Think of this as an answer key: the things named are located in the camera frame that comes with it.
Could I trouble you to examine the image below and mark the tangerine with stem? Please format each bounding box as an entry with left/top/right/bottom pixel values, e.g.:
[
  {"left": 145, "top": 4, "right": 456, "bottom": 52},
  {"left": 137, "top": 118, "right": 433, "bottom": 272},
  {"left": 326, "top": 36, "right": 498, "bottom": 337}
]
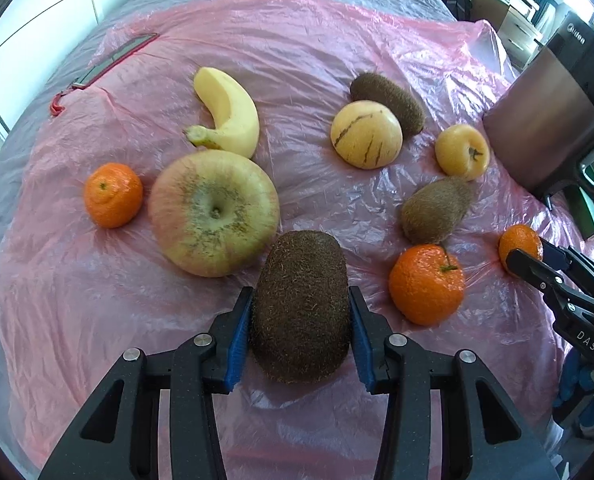
[{"left": 388, "top": 244, "right": 466, "bottom": 326}]

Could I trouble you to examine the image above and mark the brown kiwi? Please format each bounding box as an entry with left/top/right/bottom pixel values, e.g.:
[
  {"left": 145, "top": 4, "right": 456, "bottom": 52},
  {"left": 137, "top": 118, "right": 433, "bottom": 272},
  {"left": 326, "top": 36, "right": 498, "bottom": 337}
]
[
  {"left": 248, "top": 231, "right": 351, "bottom": 384},
  {"left": 400, "top": 177, "right": 474, "bottom": 245}
]

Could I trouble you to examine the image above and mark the small yellow apple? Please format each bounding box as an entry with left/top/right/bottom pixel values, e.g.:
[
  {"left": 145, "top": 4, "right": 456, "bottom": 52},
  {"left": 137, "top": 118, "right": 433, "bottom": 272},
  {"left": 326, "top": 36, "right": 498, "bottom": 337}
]
[{"left": 435, "top": 124, "right": 490, "bottom": 181}]

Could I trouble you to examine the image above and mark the large green-red apple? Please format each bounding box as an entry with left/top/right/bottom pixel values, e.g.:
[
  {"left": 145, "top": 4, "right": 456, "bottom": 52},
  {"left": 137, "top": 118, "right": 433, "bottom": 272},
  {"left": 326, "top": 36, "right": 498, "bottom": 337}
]
[{"left": 147, "top": 150, "right": 280, "bottom": 278}]

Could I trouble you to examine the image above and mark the small orange tangerine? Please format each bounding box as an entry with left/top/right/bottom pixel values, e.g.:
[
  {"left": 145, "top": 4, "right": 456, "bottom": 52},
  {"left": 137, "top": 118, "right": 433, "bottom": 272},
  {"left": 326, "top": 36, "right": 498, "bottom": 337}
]
[{"left": 83, "top": 162, "right": 144, "bottom": 229}]

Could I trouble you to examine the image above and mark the dark kiwi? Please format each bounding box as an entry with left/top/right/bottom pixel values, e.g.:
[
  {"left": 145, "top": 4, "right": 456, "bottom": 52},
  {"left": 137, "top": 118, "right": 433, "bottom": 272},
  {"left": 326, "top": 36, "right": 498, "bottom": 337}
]
[{"left": 349, "top": 73, "right": 425, "bottom": 139}]

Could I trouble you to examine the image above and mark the steel black kettle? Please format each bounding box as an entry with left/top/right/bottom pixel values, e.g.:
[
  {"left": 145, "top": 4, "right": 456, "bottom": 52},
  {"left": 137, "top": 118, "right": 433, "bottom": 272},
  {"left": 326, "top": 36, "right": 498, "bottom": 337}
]
[{"left": 483, "top": 14, "right": 594, "bottom": 203}]

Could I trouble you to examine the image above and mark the wooden drawer cabinet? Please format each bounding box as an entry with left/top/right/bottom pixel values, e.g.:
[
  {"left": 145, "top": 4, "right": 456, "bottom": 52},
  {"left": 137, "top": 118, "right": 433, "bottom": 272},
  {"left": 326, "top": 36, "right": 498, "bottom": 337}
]
[{"left": 471, "top": 0, "right": 542, "bottom": 70}]

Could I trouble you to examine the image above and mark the striped yellow pepino melon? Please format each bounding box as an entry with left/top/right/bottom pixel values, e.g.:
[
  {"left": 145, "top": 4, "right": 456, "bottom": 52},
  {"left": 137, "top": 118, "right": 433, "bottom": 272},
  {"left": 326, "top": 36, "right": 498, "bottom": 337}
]
[{"left": 329, "top": 100, "right": 403, "bottom": 170}]

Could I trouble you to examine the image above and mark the pink plastic sheet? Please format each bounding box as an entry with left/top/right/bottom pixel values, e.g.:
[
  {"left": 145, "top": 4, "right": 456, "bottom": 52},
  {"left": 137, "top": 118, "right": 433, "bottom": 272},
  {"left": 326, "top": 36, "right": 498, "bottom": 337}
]
[{"left": 0, "top": 0, "right": 575, "bottom": 467}]

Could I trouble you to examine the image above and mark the yellow banana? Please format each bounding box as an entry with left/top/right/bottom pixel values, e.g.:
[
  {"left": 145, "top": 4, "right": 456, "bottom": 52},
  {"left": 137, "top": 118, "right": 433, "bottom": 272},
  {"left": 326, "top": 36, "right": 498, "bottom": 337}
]
[{"left": 184, "top": 67, "right": 260, "bottom": 158}]

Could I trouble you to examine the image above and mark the smartphone with red case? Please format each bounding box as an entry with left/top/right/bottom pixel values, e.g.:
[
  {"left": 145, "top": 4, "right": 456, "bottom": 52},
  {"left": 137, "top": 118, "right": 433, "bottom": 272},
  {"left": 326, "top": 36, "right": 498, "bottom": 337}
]
[{"left": 48, "top": 32, "right": 159, "bottom": 117}]

